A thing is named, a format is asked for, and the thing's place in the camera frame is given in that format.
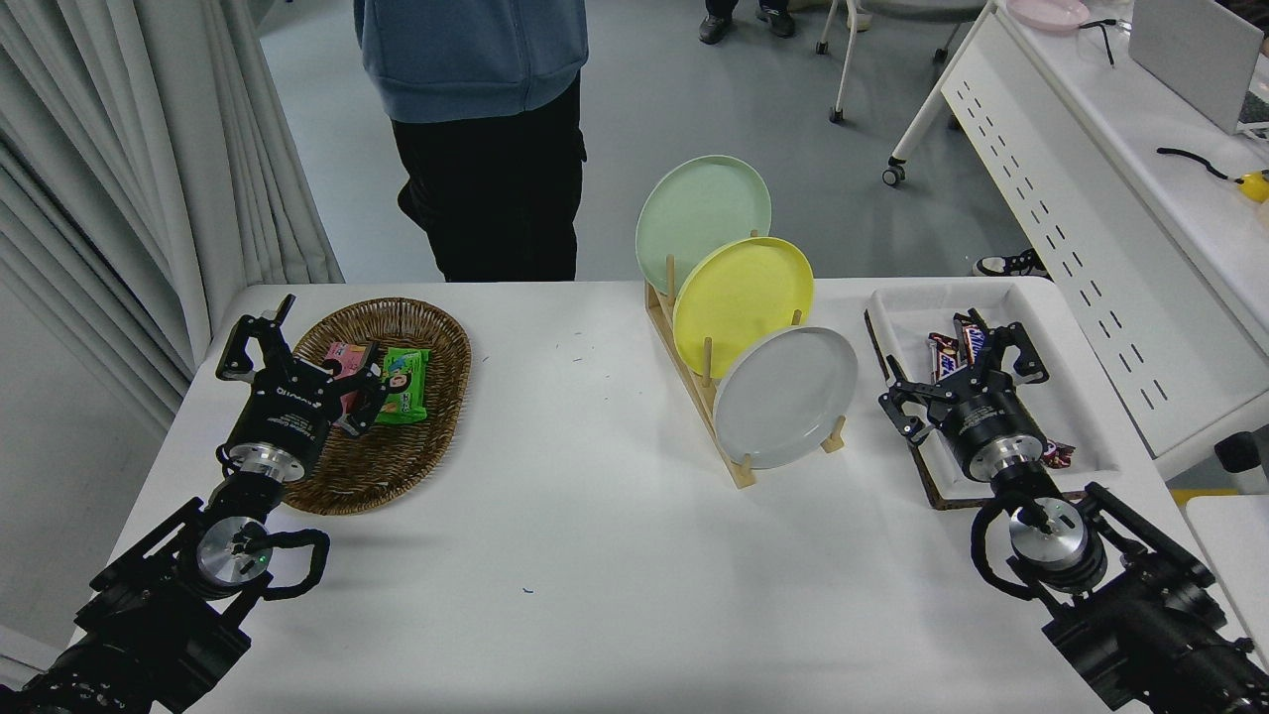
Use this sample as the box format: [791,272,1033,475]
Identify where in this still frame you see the white curtain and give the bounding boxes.
[0,0,345,442]

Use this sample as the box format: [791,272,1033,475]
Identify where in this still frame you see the black cylinder object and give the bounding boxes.
[1214,431,1269,495]

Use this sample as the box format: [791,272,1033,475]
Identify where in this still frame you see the thin black cable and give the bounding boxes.
[1079,18,1117,67]

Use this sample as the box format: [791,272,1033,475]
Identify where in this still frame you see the white wheeled chair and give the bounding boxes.
[815,0,992,125]

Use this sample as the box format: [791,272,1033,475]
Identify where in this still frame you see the pink plate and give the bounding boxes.
[1006,0,1092,31]

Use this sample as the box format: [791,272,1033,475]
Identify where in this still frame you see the small white table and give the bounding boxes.
[1185,494,1269,660]

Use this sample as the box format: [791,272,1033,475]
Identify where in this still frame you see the yellow plate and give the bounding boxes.
[672,236,815,380]

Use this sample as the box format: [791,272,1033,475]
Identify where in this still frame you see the white desk with perforated panel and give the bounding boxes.
[882,0,1269,482]

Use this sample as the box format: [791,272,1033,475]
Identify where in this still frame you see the pale green plate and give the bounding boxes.
[634,155,772,297]

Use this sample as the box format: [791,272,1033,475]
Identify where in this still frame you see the person's foot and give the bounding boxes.
[973,248,1050,281]

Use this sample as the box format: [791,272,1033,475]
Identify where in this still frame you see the white rectangular tray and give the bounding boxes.
[867,281,1121,502]

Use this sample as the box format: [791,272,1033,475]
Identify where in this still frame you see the thick black cable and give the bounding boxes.
[1156,147,1246,185]

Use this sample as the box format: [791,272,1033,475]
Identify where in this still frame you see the person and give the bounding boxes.
[698,0,797,46]
[354,0,590,284]

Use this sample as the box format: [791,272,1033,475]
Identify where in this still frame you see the brown wicker basket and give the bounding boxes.
[281,297,473,517]

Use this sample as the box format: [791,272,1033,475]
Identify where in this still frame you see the green snack packet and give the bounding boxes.
[372,347,433,425]

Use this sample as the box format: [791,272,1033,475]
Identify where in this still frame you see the grey plate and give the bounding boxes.
[712,325,860,471]

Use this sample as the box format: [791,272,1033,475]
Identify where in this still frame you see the pink snack packet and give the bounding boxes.
[324,340,383,417]

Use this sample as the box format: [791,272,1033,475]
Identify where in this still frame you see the grey laptop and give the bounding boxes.
[1128,0,1269,137]

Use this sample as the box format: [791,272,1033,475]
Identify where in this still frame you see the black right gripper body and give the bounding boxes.
[935,385,1046,469]

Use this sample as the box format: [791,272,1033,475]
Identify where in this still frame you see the wooden plate rack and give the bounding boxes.
[644,230,849,490]

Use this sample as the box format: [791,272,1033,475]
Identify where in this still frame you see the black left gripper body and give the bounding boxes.
[226,359,348,462]

